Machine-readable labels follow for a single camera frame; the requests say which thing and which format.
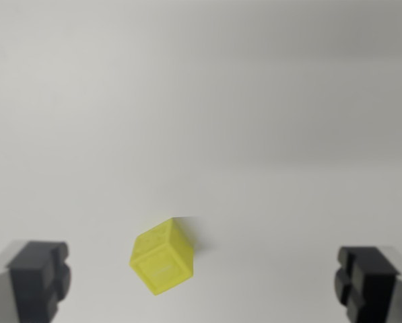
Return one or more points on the black grey gripper right finger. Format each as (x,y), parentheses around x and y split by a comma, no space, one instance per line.
(369,286)

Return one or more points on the black grey gripper left finger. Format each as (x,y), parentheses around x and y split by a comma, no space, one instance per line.
(32,282)

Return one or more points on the yellow cube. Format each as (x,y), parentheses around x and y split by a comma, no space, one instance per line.
(162,259)

